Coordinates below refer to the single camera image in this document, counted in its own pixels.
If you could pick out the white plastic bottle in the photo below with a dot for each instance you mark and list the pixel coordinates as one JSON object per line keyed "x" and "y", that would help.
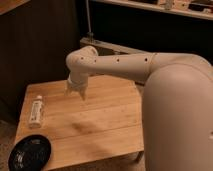
{"x": 36, "y": 113}

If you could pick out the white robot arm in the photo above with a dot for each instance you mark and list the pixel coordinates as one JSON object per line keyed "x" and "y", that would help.
{"x": 177, "y": 103}

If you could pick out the black ceramic bowl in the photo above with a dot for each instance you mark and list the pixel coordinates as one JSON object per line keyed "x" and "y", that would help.
{"x": 31, "y": 153}

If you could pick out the wooden shelf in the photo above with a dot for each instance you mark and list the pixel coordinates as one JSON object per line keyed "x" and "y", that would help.
{"x": 188, "y": 8}

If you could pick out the wooden table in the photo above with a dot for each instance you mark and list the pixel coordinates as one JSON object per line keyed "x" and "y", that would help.
{"x": 104, "y": 125}

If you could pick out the metal pole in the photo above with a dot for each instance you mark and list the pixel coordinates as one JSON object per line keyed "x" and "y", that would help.
{"x": 90, "y": 33}

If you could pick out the long wooden beam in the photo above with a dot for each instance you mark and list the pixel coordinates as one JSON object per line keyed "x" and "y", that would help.
{"x": 105, "y": 48}

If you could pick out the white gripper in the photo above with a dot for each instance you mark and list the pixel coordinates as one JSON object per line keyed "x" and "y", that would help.
{"x": 76, "y": 85}

